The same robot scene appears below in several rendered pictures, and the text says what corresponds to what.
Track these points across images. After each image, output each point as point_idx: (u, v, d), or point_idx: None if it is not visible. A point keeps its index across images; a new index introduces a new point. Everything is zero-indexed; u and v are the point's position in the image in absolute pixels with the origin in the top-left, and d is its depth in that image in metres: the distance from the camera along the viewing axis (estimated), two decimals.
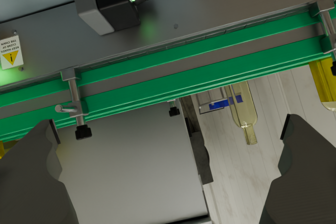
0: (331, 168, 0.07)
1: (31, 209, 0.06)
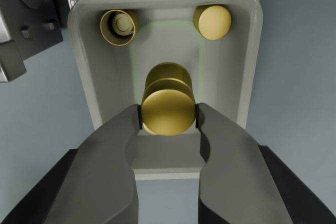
0: (239, 142, 0.09)
1: (104, 186, 0.07)
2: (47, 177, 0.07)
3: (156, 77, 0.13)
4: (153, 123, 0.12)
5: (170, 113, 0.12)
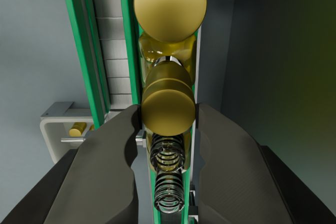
0: (239, 142, 0.09)
1: (104, 186, 0.07)
2: (47, 177, 0.07)
3: (156, 77, 0.13)
4: (153, 123, 0.12)
5: (170, 113, 0.12)
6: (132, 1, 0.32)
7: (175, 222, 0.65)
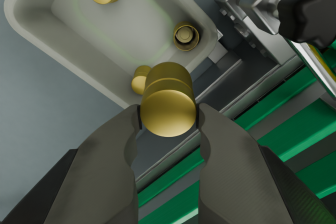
0: (239, 142, 0.09)
1: (104, 186, 0.07)
2: (47, 177, 0.07)
3: None
4: None
5: None
6: None
7: None
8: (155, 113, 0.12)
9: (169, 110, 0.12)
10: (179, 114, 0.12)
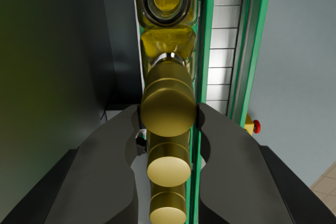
0: (239, 142, 0.09)
1: (104, 186, 0.07)
2: (46, 177, 0.07)
3: None
4: (181, 166, 0.15)
5: (167, 174, 0.15)
6: (198, 86, 0.39)
7: None
8: (155, 113, 0.12)
9: (169, 110, 0.12)
10: (179, 114, 0.12)
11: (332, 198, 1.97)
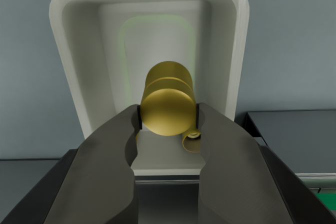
0: (239, 142, 0.09)
1: (104, 186, 0.07)
2: (47, 177, 0.07)
3: None
4: None
5: None
6: None
7: None
8: None
9: None
10: None
11: None
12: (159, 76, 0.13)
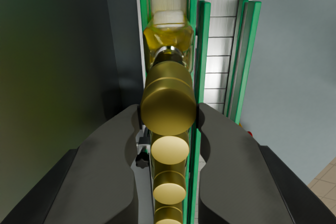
0: (239, 142, 0.09)
1: (104, 186, 0.07)
2: (47, 177, 0.07)
3: None
4: (178, 190, 0.20)
5: (168, 195, 0.20)
6: None
7: None
8: (161, 150, 0.17)
9: (170, 148, 0.17)
10: (177, 150, 0.17)
11: (327, 201, 2.02)
12: (159, 76, 0.13)
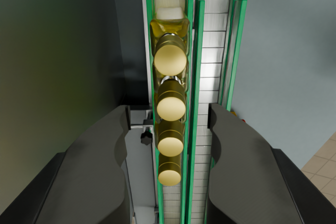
0: (251, 144, 0.09)
1: (94, 187, 0.07)
2: (34, 182, 0.07)
3: None
4: (177, 143, 0.26)
5: (169, 148, 0.26)
6: (193, 91, 0.50)
7: None
8: (164, 108, 0.23)
9: (171, 107, 0.23)
10: (176, 109, 0.23)
11: None
12: (164, 41, 0.21)
